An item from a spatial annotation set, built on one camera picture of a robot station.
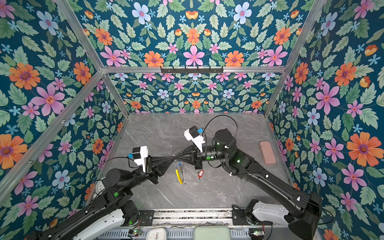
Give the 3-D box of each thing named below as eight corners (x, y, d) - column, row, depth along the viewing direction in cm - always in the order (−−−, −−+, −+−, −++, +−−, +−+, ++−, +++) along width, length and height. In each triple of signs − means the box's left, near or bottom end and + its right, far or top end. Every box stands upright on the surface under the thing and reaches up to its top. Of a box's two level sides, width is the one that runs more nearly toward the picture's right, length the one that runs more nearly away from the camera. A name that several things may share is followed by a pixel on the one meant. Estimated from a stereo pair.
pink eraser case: (264, 164, 94) (266, 162, 91) (258, 143, 104) (259, 141, 101) (275, 164, 94) (277, 162, 91) (268, 143, 104) (269, 141, 101)
